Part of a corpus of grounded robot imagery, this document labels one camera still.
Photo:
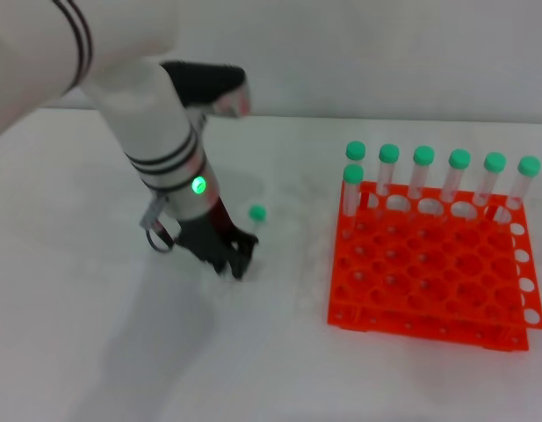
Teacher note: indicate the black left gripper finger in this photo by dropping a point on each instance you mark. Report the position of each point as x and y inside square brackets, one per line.
[237, 269]
[248, 245]

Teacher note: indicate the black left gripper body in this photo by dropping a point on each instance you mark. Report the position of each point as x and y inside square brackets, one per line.
[204, 239]

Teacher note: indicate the green capped clear test tube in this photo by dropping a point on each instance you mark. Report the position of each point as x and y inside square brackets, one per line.
[353, 174]
[423, 155]
[355, 150]
[529, 165]
[494, 162]
[459, 158]
[388, 153]
[256, 213]

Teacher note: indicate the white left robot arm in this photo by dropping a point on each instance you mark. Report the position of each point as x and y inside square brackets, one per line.
[134, 110]

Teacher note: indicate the orange test tube rack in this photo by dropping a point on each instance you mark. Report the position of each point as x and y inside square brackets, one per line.
[428, 268]

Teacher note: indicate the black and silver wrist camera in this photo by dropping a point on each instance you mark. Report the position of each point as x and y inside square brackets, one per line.
[209, 83]

